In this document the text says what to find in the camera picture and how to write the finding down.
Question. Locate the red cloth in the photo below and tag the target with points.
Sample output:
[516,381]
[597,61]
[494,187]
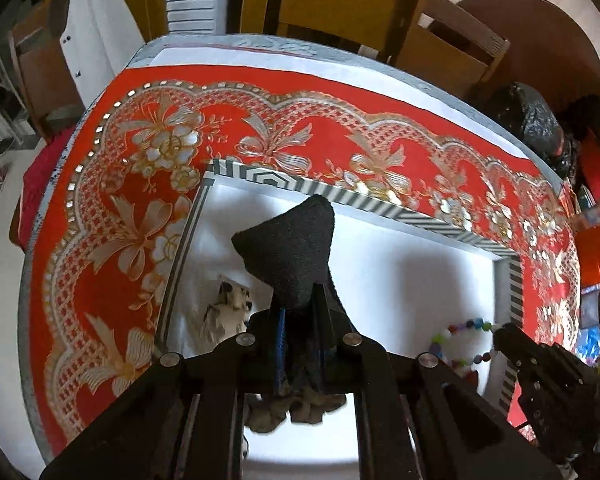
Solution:
[42,180]

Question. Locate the black cloth piece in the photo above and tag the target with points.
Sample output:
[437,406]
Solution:
[292,250]

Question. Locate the white tray with striped rim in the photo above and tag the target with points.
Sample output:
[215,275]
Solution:
[410,280]

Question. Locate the round brown table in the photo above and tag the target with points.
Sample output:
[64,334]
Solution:
[550,40]

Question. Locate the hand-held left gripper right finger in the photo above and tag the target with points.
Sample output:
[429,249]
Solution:
[324,340]

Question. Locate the white and black jewelry piece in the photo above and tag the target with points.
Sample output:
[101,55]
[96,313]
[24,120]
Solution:
[225,312]

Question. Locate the black plastic bag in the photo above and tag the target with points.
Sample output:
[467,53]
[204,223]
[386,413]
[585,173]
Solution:
[530,120]

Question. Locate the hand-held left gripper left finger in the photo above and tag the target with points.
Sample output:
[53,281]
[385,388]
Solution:
[281,345]

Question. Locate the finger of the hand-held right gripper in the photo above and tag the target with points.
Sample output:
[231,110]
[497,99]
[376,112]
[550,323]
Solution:
[512,342]

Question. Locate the blue plastic wrapper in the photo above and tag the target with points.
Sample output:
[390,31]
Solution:
[587,342]

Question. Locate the red floral tablecloth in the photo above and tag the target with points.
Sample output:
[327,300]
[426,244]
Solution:
[330,125]

